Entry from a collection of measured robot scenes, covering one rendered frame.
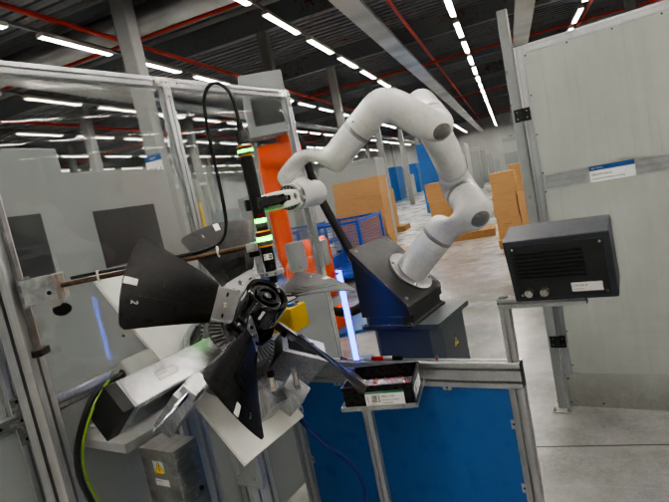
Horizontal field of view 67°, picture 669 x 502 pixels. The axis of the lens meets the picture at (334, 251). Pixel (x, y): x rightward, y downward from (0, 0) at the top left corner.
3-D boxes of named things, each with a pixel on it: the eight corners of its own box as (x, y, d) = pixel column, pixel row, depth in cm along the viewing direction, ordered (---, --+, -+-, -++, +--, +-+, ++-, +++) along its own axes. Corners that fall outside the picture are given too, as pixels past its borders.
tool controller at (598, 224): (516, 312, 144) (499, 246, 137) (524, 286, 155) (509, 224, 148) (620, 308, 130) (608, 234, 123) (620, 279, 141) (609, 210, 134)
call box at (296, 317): (262, 337, 194) (256, 310, 193) (278, 329, 203) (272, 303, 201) (296, 336, 186) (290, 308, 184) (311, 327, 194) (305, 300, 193)
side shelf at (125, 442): (80, 446, 161) (78, 437, 161) (169, 395, 191) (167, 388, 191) (126, 454, 148) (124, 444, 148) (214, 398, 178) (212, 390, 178)
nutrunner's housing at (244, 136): (267, 285, 143) (230, 122, 138) (268, 283, 147) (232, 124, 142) (280, 282, 143) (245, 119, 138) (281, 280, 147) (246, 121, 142)
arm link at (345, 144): (326, 103, 151) (268, 178, 163) (361, 139, 147) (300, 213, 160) (338, 107, 159) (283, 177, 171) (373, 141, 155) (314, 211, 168)
